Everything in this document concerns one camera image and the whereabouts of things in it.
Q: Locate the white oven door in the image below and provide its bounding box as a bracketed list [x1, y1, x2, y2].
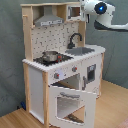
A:
[49, 86, 96, 128]

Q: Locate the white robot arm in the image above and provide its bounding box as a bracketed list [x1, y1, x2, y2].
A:
[80, 0, 128, 32]

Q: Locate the wooden toy kitchen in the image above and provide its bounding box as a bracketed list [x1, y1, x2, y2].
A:
[22, 2, 105, 128]

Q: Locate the black stovetop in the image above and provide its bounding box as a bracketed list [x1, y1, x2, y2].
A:
[34, 54, 71, 66]

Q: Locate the right red-silver knob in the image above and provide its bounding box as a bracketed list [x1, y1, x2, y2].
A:
[71, 65, 78, 73]

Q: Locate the red-silver knob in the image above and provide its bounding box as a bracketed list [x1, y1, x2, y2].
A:
[71, 65, 78, 73]
[54, 73, 60, 79]

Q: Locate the left red-silver knob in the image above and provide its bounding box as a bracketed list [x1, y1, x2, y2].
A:
[54, 73, 60, 79]

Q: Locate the silver cooking pot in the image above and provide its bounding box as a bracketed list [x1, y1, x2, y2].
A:
[42, 51, 58, 62]

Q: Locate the grey sink basin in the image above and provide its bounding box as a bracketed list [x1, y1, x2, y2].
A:
[66, 47, 94, 56]

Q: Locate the black faucet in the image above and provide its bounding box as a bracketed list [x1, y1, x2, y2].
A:
[67, 33, 83, 49]

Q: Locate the white dishwasher door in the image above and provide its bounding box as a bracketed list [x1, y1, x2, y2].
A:
[82, 55, 102, 94]

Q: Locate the grey range hood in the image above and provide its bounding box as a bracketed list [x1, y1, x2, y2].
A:
[35, 6, 64, 27]

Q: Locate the toy microwave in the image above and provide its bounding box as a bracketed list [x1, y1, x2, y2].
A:
[66, 5, 81, 21]

